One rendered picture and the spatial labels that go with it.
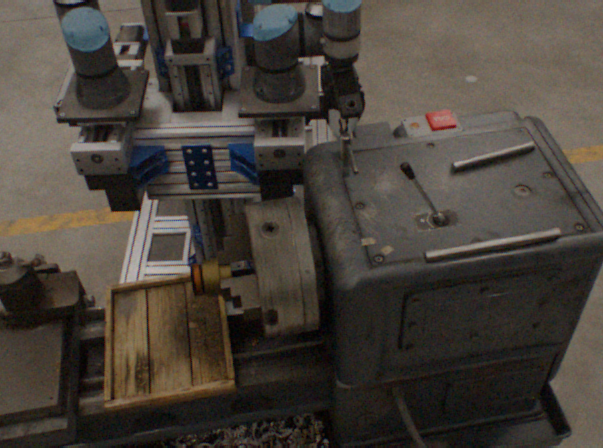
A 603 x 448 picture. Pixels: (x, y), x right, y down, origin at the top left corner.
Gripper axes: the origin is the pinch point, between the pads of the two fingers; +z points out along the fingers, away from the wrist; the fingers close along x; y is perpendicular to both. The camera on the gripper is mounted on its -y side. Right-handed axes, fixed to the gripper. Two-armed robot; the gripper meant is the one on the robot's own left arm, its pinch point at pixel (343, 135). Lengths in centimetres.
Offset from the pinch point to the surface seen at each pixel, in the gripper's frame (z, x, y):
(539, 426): 81, -47, -36
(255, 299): 23.6, 24.4, -22.8
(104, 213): 134, 84, 129
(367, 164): 9.3, -5.7, -0.5
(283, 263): 14.5, 17.5, -21.6
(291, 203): 12.0, 13.2, -6.6
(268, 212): 11.3, 18.7, -9.0
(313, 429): 76, 14, -28
